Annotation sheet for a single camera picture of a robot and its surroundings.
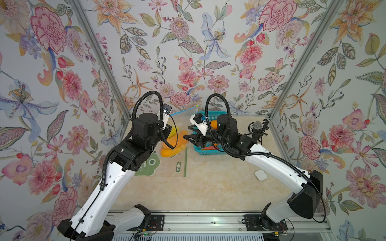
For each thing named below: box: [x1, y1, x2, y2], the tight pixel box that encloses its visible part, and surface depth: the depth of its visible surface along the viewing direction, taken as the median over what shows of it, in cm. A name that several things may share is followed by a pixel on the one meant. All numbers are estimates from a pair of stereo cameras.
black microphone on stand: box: [243, 118, 270, 146], surface depth 94 cm
